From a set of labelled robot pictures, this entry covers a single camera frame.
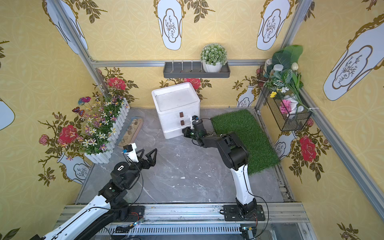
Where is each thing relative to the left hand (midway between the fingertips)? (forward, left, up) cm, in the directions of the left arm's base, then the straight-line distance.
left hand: (146, 148), depth 78 cm
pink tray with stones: (+22, +17, -15) cm, 32 cm away
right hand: (+25, -26, -12) cm, 38 cm away
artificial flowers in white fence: (+20, +31, 0) cm, 37 cm away
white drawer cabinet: (+26, -15, +6) cm, 31 cm away
